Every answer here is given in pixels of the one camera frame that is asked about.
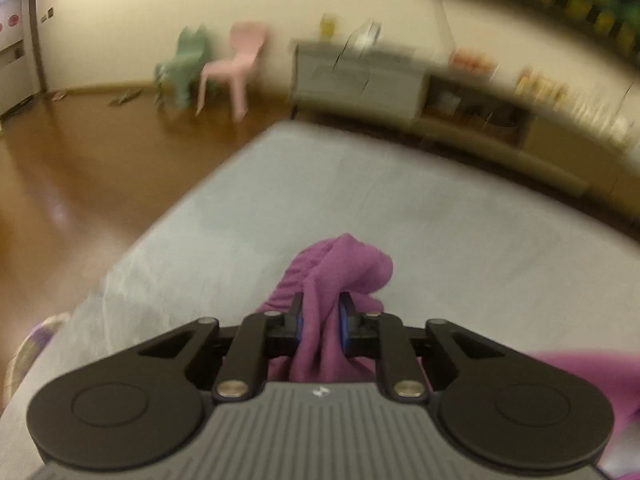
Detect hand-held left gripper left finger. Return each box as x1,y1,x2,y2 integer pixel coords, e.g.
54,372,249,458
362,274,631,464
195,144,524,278
137,292,306,403

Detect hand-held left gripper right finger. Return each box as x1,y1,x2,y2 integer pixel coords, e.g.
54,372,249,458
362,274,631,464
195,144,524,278
337,292,506,403

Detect purple knit garment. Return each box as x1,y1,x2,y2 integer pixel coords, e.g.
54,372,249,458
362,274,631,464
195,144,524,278
255,232,640,480

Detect long grey sideboard cabinet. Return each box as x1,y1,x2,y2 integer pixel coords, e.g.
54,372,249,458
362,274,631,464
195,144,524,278
290,40,640,201

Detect round patterned basket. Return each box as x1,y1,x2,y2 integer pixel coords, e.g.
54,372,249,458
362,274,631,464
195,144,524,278
2,312,71,411

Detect pink plastic chair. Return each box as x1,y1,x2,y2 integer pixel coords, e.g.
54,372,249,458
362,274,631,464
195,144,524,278
196,21,268,122

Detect white crumpled bag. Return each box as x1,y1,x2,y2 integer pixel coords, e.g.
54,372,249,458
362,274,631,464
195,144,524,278
350,19,382,53

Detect green plastic chair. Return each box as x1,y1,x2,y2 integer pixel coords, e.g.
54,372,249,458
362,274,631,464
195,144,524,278
154,25,213,111

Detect plate of orange fruit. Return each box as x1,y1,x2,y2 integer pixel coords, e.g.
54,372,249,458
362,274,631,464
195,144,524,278
450,47,498,77

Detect yellow snack packets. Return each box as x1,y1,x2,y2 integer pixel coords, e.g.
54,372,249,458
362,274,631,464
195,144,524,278
515,67,571,106

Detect white door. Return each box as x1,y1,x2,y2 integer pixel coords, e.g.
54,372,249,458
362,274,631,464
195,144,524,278
0,0,48,116

